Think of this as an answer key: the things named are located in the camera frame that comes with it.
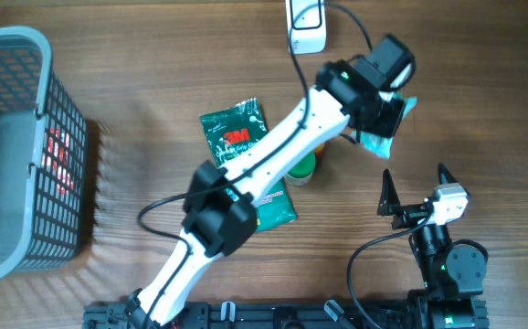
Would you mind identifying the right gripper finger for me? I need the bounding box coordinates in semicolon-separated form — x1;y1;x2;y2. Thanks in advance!
377;169;401;216
437;163;470;197

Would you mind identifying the light blue tissue pack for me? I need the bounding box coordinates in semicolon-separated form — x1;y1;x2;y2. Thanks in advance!
359;92;417;160

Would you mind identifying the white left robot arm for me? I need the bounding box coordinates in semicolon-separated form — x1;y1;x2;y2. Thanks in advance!
127;58;417;328

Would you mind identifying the white barcode scanner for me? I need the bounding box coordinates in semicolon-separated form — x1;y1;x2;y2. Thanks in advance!
285;0;327;55

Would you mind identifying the yellow bottle green cap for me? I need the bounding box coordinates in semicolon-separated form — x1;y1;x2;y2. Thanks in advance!
313;143;326;157

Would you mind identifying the green lid jar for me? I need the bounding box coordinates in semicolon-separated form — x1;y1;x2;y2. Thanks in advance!
285;153;316;186

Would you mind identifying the green 3M gloves packet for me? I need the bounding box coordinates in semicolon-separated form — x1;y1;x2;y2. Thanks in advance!
199;98;298;232

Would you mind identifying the grey plastic basket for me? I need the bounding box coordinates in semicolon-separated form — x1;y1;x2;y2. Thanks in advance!
0;27;88;280

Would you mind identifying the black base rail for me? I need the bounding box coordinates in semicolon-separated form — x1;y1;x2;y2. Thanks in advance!
82;299;490;329

